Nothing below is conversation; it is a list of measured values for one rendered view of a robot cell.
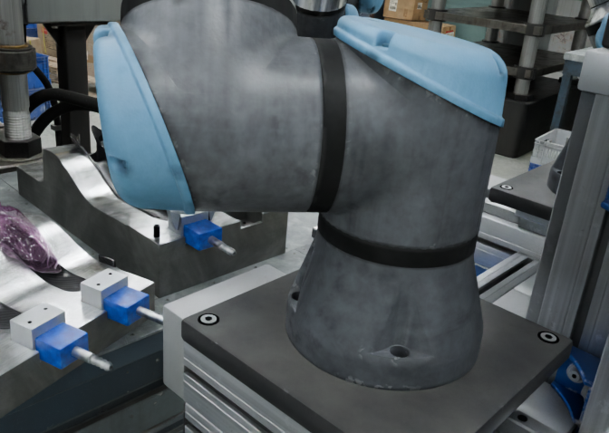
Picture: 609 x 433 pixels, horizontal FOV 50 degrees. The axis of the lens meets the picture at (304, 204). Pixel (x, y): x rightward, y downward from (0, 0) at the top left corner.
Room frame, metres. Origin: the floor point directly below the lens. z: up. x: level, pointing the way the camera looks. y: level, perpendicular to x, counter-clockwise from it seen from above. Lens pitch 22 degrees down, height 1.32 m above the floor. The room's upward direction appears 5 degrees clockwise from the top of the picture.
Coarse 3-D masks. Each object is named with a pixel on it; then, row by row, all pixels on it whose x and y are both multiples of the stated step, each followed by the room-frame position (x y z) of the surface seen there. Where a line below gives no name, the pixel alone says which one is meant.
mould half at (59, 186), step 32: (64, 160) 1.05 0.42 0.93; (32, 192) 1.14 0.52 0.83; (64, 192) 1.04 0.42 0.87; (96, 192) 1.01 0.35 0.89; (64, 224) 1.05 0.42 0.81; (96, 224) 0.97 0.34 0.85; (128, 224) 0.91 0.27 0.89; (160, 224) 0.91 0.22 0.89; (224, 224) 0.93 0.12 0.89; (256, 224) 0.98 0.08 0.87; (128, 256) 0.90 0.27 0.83; (160, 256) 0.84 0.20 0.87; (192, 256) 0.88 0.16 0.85; (224, 256) 0.93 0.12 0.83; (256, 256) 0.98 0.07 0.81; (160, 288) 0.84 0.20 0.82
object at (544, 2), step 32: (544, 0) 4.49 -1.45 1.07; (512, 32) 5.87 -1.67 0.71; (544, 32) 4.50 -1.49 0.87; (576, 32) 5.34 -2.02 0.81; (512, 64) 4.64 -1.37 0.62; (544, 64) 4.77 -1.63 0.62; (512, 96) 4.49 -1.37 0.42; (544, 96) 4.71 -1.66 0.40; (576, 96) 5.25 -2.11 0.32; (512, 128) 4.44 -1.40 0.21; (544, 128) 4.76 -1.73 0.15
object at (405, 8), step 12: (396, 0) 7.71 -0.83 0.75; (408, 0) 7.61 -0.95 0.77; (420, 0) 7.65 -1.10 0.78; (384, 12) 7.79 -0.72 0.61; (396, 12) 7.70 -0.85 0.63; (408, 12) 7.60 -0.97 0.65; (420, 12) 7.69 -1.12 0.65; (408, 24) 7.61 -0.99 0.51; (420, 24) 7.51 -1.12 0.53; (444, 24) 7.58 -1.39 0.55
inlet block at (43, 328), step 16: (48, 304) 0.67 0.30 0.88; (16, 320) 0.63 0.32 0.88; (32, 320) 0.64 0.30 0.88; (48, 320) 0.64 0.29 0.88; (64, 320) 0.66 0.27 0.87; (16, 336) 0.63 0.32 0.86; (32, 336) 0.62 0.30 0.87; (48, 336) 0.63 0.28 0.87; (64, 336) 0.63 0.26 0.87; (80, 336) 0.63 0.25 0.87; (48, 352) 0.61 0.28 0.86; (64, 352) 0.61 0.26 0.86; (80, 352) 0.61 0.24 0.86
